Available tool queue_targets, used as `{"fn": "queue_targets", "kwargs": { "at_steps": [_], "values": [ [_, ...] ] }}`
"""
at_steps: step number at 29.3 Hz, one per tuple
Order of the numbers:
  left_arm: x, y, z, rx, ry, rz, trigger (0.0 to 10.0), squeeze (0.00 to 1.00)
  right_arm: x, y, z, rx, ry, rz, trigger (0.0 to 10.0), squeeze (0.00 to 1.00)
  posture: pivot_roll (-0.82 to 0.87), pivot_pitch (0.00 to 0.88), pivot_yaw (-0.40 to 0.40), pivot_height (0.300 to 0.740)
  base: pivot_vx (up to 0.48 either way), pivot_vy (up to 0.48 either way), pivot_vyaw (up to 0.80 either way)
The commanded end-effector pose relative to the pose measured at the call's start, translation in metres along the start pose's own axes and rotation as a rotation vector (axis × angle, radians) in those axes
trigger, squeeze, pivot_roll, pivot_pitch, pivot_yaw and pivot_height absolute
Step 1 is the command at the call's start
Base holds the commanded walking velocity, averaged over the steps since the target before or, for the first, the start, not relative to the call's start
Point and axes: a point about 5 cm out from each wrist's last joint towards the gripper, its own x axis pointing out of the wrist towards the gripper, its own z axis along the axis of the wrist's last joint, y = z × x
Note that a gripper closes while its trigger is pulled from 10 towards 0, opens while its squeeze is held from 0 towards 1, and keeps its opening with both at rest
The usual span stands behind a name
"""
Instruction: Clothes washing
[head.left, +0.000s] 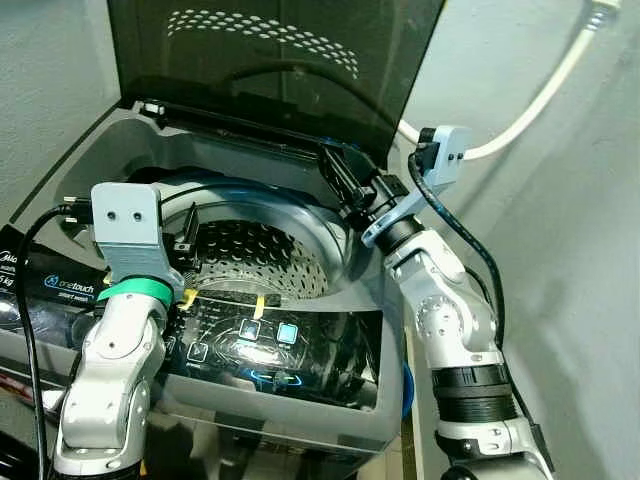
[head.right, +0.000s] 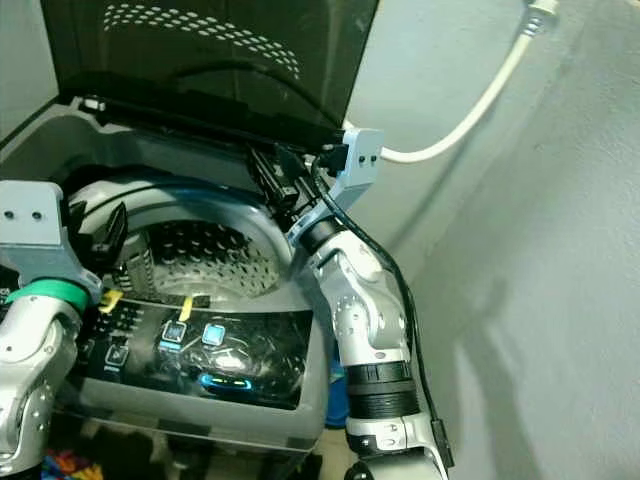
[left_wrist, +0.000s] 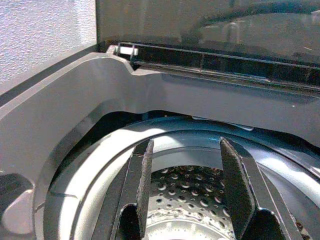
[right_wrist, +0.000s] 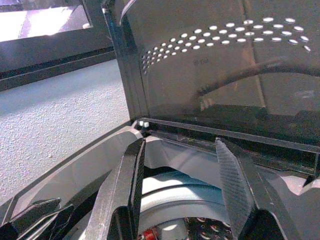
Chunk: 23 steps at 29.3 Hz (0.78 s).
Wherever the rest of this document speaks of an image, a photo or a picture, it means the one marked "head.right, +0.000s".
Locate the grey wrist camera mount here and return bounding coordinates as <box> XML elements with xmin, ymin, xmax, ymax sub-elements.
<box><xmin>0</xmin><ymin>182</ymin><xmax>96</xmax><ymax>291</ymax></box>
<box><xmin>285</xmin><ymin>128</ymin><xmax>386</xmax><ymax>248</ymax></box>

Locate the white water inlet hose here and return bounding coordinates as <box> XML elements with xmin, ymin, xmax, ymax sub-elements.
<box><xmin>345</xmin><ymin>20</ymin><xmax>546</xmax><ymax>167</ymax></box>

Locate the grey top-load washing machine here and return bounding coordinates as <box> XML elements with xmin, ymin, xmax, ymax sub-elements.
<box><xmin>0</xmin><ymin>95</ymin><xmax>338</xmax><ymax>461</ymax></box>

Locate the white wall water tap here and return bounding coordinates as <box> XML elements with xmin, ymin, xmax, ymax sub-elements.
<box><xmin>523</xmin><ymin>0</ymin><xmax>563</xmax><ymax>37</ymax></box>

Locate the blue plastic object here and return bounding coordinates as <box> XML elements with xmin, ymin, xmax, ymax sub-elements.
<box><xmin>326</xmin><ymin>388</ymin><xmax>351</xmax><ymax>431</ymax></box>

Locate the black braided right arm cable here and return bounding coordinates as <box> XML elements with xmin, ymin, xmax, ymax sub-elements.
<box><xmin>315</xmin><ymin>150</ymin><xmax>453</xmax><ymax>469</ymax></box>

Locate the green wrist tape band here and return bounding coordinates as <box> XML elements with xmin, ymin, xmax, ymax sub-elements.
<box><xmin>5</xmin><ymin>278</ymin><xmax>92</xmax><ymax>312</ymax></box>

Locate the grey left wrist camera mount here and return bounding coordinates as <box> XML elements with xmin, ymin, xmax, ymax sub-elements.
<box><xmin>0</xmin><ymin>182</ymin><xmax>96</xmax><ymax>291</ymax></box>

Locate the perforated steel washer drum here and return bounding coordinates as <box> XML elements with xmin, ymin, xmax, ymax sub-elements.
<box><xmin>105</xmin><ymin>215</ymin><xmax>266</xmax><ymax>301</ymax></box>

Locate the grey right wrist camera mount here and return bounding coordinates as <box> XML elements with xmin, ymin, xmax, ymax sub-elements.
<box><xmin>285</xmin><ymin>128</ymin><xmax>386</xmax><ymax>248</ymax></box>

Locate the dark tinted washer lid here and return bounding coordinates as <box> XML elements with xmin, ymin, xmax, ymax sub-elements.
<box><xmin>40</xmin><ymin>0</ymin><xmax>381</xmax><ymax>156</ymax></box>

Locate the glossy black control panel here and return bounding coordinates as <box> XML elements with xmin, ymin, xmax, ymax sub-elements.
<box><xmin>95</xmin><ymin>300</ymin><xmax>316</xmax><ymax>411</ymax></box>

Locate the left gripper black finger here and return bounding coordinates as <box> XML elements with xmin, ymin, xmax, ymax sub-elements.
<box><xmin>98</xmin><ymin>200</ymin><xmax>131</xmax><ymax>271</ymax></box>

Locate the colourful patterned cloth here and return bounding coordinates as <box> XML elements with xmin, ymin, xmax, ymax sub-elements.
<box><xmin>45</xmin><ymin>450</ymin><xmax>107</xmax><ymax>480</ymax></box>

